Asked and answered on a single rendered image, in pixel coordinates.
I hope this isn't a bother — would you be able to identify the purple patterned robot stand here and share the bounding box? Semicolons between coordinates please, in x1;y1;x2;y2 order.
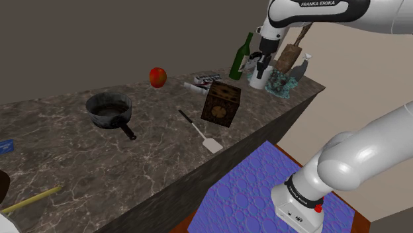
169;140;372;233

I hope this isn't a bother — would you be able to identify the white round thing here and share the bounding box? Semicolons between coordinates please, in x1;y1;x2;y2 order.
0;212;21;233

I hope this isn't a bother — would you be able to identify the red apple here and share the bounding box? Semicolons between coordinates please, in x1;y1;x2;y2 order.
149;67;168;89

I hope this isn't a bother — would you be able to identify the dark brown patterned cube box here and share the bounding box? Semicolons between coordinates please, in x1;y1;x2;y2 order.
200;80;242;128

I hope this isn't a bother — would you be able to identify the white cup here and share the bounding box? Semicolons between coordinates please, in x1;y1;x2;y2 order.
248;51;275;91

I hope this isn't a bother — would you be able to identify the yellow pencil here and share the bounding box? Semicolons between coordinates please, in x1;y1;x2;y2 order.
0;186;63;214

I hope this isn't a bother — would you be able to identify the black round thing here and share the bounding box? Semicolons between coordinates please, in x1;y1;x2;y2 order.
0;169;11;205

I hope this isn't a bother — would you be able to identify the grey saucepan with black handle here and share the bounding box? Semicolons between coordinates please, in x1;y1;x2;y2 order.
85;91;138;142

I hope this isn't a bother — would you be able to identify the green wine bottle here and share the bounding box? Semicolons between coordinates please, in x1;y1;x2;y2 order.
228;32;255;81

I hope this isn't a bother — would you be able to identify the blue card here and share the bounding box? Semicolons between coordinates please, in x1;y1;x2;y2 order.
0;138;16;156

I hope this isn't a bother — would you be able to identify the teal crumpled cloth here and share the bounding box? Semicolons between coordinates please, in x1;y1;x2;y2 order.
246;67;300;99

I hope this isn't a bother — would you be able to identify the white spatula with black handle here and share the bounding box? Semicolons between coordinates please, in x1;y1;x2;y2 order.
177;109;224;154

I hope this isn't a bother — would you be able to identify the brown wooden brush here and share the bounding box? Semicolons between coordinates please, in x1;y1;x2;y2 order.
274;22;314;75

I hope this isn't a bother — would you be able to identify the white flat pack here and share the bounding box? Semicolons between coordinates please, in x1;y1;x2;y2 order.
193;73;224;83

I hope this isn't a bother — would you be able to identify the grey fish figure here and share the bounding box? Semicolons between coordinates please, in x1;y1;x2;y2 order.
288;52;314;82

